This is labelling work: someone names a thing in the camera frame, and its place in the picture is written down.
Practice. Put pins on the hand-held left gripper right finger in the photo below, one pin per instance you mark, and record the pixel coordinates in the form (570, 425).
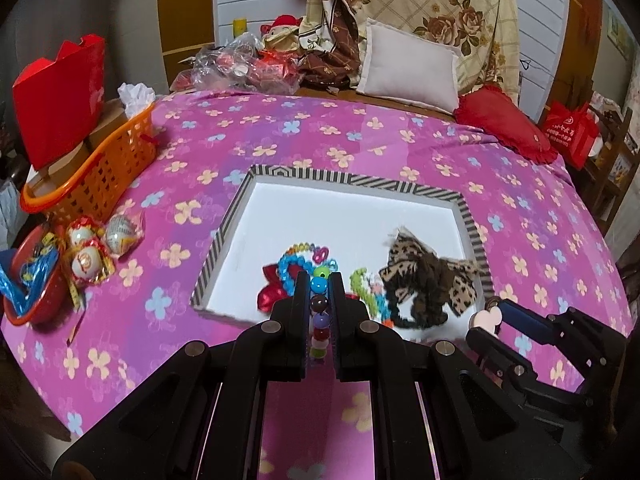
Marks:
(336, 320)

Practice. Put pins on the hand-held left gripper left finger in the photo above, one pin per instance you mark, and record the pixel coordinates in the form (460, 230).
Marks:
(300, 320)

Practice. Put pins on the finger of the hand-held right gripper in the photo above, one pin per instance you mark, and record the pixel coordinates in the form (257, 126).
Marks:
(500, 365)
(525, 322)

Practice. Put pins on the black scrunchie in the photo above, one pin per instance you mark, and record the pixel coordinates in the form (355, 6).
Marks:
(417, 317)

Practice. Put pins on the striped shallow cardboard box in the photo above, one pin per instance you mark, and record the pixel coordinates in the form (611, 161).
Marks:
(325, 210)

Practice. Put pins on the red satin hair bow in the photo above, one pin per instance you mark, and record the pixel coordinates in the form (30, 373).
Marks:
(270, 295)

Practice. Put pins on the leopard print bow scrunchie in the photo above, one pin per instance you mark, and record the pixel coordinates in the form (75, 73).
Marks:
(430, 270)

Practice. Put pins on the wooden chair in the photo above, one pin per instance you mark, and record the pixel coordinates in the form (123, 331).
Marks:
(612, 170)

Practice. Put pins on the red shopping bag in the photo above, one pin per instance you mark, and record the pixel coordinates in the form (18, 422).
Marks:
(570, 135)

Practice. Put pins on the foil wrapped egg toy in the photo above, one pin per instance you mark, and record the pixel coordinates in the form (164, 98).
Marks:
(80, 234)
(87, 262)
(121, 235)

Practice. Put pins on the red heart cushion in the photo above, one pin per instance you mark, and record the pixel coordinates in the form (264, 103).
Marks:
(505, 122)

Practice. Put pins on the yellow measuring tape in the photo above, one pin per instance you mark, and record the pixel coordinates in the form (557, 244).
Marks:
(77, 295)

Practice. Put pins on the red pencil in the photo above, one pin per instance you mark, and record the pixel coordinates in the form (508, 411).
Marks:
(76, 327)

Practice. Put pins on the orange plastic basket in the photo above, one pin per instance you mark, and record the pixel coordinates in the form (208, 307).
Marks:
(100, 170)

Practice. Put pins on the red plastic colander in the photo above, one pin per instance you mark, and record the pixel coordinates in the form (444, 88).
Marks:
(45, 300)

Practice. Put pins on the brown patterned quilt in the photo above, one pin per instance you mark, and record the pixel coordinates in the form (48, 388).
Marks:
(330, 60)

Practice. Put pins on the clear plastic bag of sweets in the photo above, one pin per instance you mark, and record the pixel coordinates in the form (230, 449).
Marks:
(235, 65)

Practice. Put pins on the white pillow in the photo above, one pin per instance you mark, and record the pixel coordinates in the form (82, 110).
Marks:
(407, 65)

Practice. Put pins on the brown cardboard box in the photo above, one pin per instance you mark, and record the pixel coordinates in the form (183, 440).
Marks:
(55, 172)
(107, 125)

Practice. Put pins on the white crumpled tissue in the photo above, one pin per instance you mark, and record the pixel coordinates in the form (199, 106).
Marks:
(135, 97)

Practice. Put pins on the blue plastic wrapper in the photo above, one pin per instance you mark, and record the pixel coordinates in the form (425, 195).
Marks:
(20, 280)

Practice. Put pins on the red hat stuffed doll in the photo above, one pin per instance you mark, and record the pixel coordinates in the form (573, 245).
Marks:
(282, 32)

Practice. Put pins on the yellow cup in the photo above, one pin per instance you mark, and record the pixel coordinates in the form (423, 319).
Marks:
(240, 29)

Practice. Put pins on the red gift box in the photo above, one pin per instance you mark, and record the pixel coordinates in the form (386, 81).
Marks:
(60, 100)

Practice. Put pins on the grey cabinet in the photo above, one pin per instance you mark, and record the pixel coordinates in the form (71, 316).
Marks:
(135, 25)

